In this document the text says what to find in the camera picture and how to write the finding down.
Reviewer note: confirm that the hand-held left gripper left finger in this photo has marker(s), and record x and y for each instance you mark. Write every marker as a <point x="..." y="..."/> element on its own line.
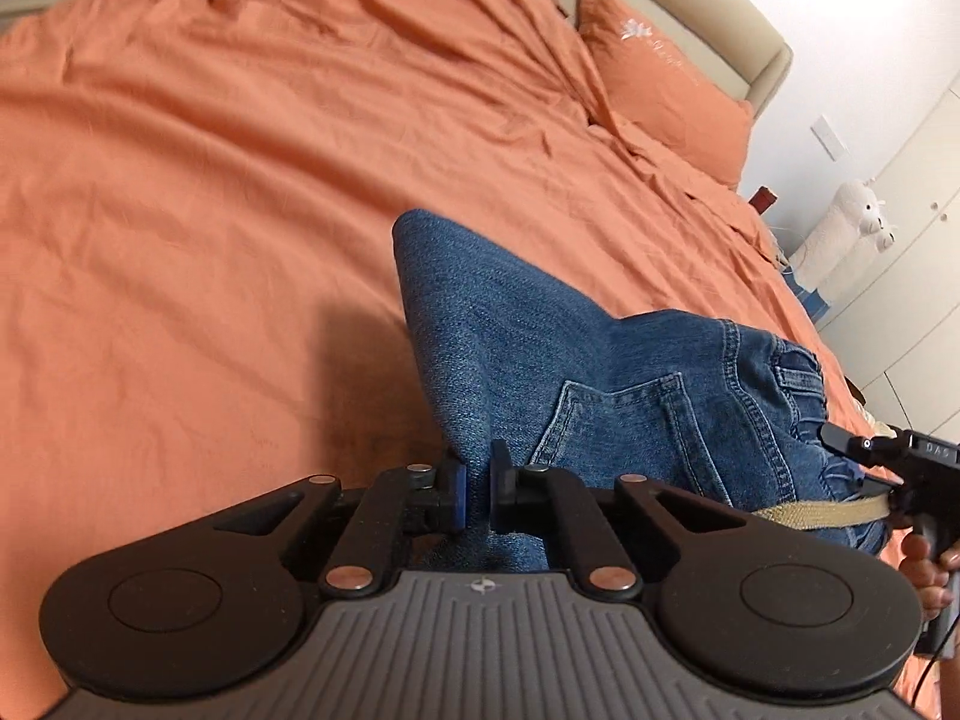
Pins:
<point x="457" y="493"/>

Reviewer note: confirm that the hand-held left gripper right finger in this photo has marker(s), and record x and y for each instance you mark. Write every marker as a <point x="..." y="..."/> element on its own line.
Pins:
<point x="501" y="491"/>

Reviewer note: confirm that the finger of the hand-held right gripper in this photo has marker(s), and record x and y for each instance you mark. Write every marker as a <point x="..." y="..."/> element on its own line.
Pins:
<point x="855" y="444"/>
<point x="889" y="486"/>

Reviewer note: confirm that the tan webbing belt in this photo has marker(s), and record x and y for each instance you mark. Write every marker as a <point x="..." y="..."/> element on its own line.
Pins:
<point x="825" y="514"/>

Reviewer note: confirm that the blue denim pants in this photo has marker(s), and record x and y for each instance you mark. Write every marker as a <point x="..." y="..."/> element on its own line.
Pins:
<point x="600" y="360"/>

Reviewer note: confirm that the person's right hand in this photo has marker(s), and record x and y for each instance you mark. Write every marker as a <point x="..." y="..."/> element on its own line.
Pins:
<point x="921" y="577"/>

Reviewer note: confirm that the white alpaca plush toy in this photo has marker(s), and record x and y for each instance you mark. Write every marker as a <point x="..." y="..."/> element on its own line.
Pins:
<point x="844" y="232"/>
<point x="874" y="262"/>

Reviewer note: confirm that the white wardrobe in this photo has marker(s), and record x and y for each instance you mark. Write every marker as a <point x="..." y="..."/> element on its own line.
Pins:
<point x="915" y="240"/>

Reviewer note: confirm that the small red box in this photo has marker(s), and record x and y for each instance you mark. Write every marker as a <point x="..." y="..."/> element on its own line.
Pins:
<point x="763" y="200"/>

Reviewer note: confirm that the large orange embroidered pillow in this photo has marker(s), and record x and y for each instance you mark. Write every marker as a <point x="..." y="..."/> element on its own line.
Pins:
<point x="667" y="90"/>

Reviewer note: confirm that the orange duvet cover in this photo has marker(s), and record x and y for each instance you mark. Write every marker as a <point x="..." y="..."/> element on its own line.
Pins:
<point x="225" y="165"/>

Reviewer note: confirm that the beige upholstered headboard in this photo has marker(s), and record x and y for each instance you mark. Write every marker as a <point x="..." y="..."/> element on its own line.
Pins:
<point x="712" y="7"/>

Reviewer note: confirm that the white wall outlet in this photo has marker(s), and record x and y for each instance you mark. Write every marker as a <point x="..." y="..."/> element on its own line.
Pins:
<point x="829" y="137"/>

